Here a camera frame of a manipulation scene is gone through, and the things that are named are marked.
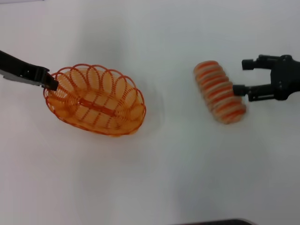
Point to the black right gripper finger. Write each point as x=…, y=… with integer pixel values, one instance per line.
x=253, y=92
x=255, y=63

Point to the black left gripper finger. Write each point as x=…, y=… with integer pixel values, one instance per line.
x=52, y=82

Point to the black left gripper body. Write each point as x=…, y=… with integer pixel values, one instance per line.
x=21, y=68

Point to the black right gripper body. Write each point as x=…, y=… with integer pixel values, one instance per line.
x=286, y=77

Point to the orange striped bread roll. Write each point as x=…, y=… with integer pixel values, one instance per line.
x=216, y=91

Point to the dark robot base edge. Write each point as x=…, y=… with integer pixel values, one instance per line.
x=215, y=222

